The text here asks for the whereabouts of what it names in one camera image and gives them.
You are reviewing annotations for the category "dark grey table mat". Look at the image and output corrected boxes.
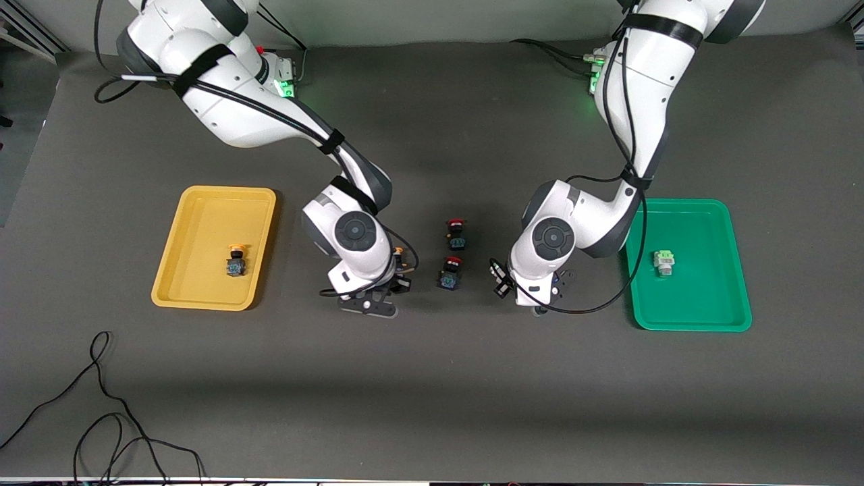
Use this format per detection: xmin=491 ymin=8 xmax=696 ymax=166
xmin=0 ymin=27 xmax=864 ymax=483

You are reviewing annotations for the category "yellow plastic tray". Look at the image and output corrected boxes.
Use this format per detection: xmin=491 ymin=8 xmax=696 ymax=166
xmin=151 ymin=185 xmax=278 ymax=312

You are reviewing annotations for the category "green plastic tray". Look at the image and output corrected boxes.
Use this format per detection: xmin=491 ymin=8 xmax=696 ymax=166
xmin=624 ymin=198 xmax=753 ymax=332

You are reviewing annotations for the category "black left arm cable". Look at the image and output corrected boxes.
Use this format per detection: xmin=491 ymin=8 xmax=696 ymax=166
xmin=487 ymin=17 xmax=650 ymax=316

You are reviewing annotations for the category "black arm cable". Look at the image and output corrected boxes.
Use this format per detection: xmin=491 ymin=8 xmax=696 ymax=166
xmin=487 ymin=17 xmax=650 ymax=316
xmin=93 ymin=0 xmax=421 ymax=299

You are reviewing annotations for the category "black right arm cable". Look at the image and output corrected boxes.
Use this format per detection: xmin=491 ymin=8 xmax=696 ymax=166
xmin=93 ymin=0 xmax=421 ymax=299

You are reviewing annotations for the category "black left base cable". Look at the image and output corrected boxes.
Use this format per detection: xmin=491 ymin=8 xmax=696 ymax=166
xmin=510 ymin=37 xmax=605 ymax=76

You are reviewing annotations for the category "black base cable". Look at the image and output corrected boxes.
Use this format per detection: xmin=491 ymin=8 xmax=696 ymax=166
xmin=510 ymin=37 xmax=605 ymax=76
xmin=256 ymin=3 xmax=308 ymax=87

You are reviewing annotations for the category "black right base cable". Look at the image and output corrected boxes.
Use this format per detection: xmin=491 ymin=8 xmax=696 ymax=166
xmin=256 ymin=3 xmax=308 ymax=87

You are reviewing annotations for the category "loose thin black cable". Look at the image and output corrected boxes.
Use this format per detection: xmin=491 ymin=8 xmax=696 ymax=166
xmin=0 ymin=331 xmax=207 ymax=486

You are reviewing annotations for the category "aluminium frame rail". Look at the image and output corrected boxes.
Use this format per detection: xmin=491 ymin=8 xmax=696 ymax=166
xmin=0 ymin=0 xmax=70 ymax=63

